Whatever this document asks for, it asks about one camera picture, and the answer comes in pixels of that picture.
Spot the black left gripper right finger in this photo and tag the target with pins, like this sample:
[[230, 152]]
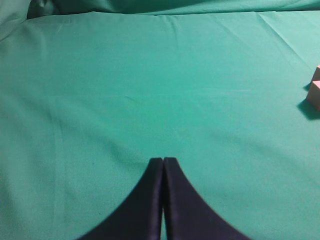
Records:
[[187, 215]]

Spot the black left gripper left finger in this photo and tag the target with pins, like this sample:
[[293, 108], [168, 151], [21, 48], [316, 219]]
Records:
[[139, 216]]

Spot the pink cube placed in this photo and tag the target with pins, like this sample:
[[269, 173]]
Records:
[[313, 95]]

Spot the green cloth backdrop and cover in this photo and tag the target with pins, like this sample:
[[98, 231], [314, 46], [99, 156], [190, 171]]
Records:
[[90, 90]]

